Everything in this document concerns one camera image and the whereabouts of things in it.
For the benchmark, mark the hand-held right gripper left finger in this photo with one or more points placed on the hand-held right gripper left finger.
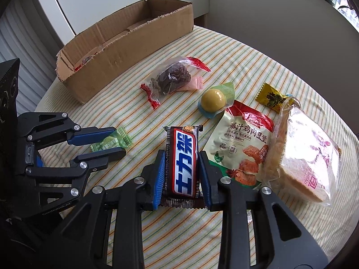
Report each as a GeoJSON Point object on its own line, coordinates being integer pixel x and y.
{"type": "Point", "coordinates": [158, 173]}

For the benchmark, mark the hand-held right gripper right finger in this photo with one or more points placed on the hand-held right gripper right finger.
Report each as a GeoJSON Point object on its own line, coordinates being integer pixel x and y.
{"type": "Point", "coordinates": [203, 179]}

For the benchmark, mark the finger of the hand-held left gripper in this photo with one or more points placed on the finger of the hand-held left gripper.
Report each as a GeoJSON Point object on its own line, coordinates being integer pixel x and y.
{"type": "Point", "coordinates": [89, 136]}
{"type": "Point", "coordinates": [103, 157]}

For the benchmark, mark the green candy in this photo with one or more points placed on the green candy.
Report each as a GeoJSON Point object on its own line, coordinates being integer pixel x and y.
{"type": "Point", "coordinates": [115, 143]}

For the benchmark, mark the brown chocolate bar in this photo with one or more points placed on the brown chocolate bar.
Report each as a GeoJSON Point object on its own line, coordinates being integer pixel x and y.
{"type": "Point", "coordinates": [183, 162]}

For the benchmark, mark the white and red snack pouch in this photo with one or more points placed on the white and red snack pouch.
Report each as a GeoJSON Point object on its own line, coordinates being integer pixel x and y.
{"type": "Point", "coordinates": [238, 134]}

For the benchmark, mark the yellow ball snack green wrapper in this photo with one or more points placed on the yellow ball snack green wrapper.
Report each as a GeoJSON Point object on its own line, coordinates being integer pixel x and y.
{"type": "Point", "coordinates": [213, 99]}

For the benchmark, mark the brown cardboard box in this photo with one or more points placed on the brown cardboard box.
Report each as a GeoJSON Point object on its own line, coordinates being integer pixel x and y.
{"type": "Point", "coordinates": [117, 58]}

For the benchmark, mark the pink candy packet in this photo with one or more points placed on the pink candy packet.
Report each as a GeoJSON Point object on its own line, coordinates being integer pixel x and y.
{"type": "Point", "coordinates": [193, 85]}

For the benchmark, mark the brown cake clear wrapper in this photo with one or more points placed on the brown cake clear wrapper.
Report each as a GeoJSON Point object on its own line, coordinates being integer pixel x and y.
{"type": "Point", "coordinates": [171, 75]}

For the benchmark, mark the sliced bread clear bag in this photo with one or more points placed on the sliced bread clear bag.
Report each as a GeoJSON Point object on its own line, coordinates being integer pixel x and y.
{"type": "Point", "coordinates": [303, 157]}

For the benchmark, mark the white slatted radiator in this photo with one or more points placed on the white slatted radiator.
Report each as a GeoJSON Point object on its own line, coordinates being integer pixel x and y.
{"type": "Point", "coordinates": [28, 47]}

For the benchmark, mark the dark red snack packet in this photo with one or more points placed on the dark red snack packet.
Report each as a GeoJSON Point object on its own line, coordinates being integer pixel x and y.
{"type": "Point", "coordinates": [84, 61]}

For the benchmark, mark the yellow wrapped candy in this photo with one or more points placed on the yellow wrapped candy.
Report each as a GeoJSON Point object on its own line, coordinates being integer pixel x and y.
{"type": "Point", "coordinates": [270, 98]}

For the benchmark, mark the window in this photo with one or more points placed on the window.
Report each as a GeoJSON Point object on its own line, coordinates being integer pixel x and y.
{"type": "Point", "coordinates": [347, 8]}

